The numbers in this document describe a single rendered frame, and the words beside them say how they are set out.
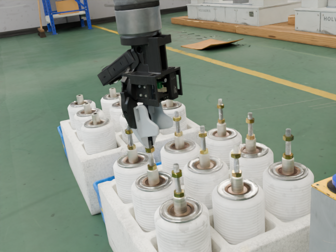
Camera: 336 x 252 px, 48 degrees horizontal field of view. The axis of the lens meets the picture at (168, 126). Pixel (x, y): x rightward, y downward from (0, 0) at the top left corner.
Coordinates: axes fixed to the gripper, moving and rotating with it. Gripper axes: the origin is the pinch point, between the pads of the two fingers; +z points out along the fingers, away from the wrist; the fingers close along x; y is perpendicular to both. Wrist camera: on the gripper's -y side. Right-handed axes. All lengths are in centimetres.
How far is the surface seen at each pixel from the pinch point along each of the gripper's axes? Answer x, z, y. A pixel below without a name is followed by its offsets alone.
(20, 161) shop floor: 20, 34, -90
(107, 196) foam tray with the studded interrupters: -1.1, 16.2, -13.6
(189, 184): 5.8, 11.7, 4.9
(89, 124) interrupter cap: 16.9, 8.8, -38.0
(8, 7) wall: 295, -11, -544
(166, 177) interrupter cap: 2.1, 8.8, 2.2
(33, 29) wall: 321, 27, -529
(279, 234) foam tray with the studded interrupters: 5.1, 16.3, 24.4
